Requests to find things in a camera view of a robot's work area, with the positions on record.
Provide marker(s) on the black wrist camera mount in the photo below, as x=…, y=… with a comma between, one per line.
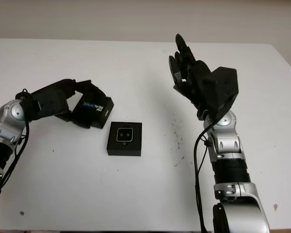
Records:
x=51, y=102
x=223, y=89

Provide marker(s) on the black RealSense box lid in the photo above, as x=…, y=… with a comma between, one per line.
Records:
x=94, y=111

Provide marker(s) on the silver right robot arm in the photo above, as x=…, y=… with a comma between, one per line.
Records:
x=228, y=145

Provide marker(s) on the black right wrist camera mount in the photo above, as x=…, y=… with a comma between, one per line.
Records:
x=223, y=89

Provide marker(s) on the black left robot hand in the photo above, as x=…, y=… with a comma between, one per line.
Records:
x=63, y=83

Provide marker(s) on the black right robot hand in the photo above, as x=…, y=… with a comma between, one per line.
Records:
x=196, y=82

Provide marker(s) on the black box base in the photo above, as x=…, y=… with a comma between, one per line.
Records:
x=123, y=150

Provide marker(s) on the small silver depth camera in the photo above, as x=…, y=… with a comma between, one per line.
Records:
x=124, y=134

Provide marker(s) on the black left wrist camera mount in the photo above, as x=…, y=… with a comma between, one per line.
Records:
x=51, y=102

